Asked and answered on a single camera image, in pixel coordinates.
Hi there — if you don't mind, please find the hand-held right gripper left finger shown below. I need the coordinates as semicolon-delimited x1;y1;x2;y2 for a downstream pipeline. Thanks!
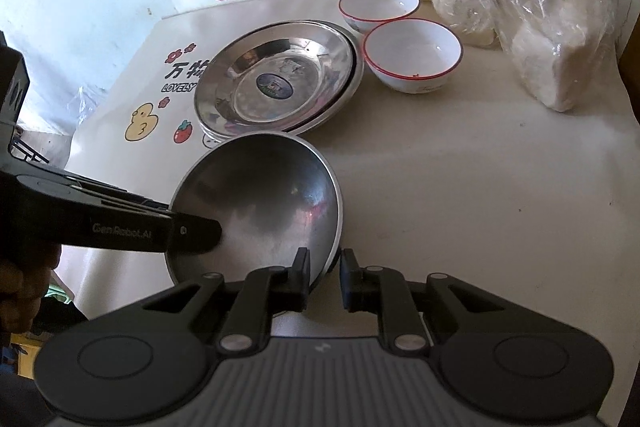
142;248;311;355

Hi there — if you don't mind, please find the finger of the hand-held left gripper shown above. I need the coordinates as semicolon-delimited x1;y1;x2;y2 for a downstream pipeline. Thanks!
65;174;172;214
165;213;224;256

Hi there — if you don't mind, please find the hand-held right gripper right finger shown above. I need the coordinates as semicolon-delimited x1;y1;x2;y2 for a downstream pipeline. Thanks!
339;248;505;354

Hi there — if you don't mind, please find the deep stainless steel bowl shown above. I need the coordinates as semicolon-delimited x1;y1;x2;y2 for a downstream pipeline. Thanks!
167;130;344;310

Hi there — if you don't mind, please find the white red-rimmed bowl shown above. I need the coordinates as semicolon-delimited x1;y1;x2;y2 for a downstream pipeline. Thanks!
338;0;421;34
362;19;464;94

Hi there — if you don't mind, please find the person's left hand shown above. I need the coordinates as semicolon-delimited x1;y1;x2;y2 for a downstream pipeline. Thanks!
0;244;62;335

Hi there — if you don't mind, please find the white printed table cover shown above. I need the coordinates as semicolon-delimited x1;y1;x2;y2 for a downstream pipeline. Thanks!
65;0;640;338

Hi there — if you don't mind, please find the clear plastic bag of white goods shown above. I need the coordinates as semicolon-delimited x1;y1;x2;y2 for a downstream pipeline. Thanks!
425;0;622;114

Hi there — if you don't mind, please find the dark furniture frame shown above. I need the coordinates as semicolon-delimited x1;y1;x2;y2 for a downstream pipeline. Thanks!
10;122;67;168

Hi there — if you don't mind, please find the wooden frame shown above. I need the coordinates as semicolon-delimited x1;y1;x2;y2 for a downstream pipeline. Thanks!
616;17;640;238

